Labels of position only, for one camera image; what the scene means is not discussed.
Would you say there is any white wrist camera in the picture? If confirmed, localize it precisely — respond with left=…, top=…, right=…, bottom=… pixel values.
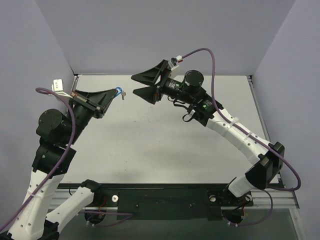
left=168, top=55, right=183, bottom=79
left=51, top=79, right=72, bottom=100

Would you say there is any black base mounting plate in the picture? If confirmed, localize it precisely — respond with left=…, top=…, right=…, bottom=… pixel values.
left=89, top=183, right=253, bottom=221

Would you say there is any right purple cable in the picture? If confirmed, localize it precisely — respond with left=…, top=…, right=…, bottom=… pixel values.
left=179, top=47, right=302, bottom=228

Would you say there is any purple cable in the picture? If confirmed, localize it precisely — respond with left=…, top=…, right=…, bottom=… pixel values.
left=179, top=47, right=302, bottom=228
left=0, top=86, right=135, bottom=228

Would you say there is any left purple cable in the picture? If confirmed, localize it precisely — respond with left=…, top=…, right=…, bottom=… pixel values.
left=0, top=86, right=135, bottom=228

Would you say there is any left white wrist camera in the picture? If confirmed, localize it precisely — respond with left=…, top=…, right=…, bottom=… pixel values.
left=51, top=79, right=72, bottom=100

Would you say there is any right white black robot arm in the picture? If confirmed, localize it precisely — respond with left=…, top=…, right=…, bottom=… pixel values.
left=131, top=58, right=285, bottom=205

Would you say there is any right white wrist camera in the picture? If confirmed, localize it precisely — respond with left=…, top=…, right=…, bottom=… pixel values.
left=168, top=55, right=183, bottom=79

